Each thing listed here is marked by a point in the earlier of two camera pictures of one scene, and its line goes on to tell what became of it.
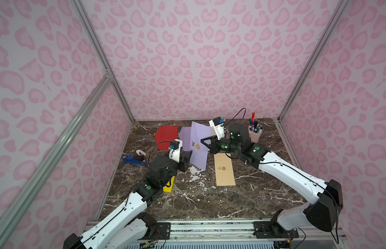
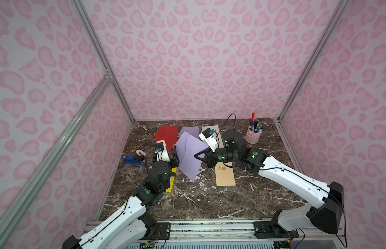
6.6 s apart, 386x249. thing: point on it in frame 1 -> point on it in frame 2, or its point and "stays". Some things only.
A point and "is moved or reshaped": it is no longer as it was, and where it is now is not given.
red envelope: (165, 134) stays
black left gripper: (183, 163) -> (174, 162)
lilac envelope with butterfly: (185, 134) -> (193, 130)
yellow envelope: (169, 189) stays
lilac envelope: (198, 151) is moved or reshaped
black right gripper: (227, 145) -> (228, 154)
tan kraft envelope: (224, 169) stays
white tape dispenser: (140, 152) stays
